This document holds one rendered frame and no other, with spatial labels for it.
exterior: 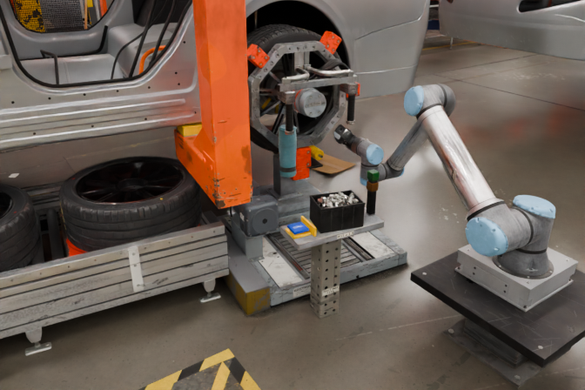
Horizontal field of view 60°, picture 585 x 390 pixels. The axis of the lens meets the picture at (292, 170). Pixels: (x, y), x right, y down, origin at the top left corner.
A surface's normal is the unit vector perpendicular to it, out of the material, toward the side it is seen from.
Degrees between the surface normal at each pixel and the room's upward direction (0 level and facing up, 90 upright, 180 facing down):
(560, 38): 103
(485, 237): 93
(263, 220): 90
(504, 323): 0
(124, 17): 90
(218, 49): 90
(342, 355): 0
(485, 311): 0
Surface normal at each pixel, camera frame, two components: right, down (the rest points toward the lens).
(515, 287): -0.83, 0.22
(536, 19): -0.69, 0.28
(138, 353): 0.00, -0.92
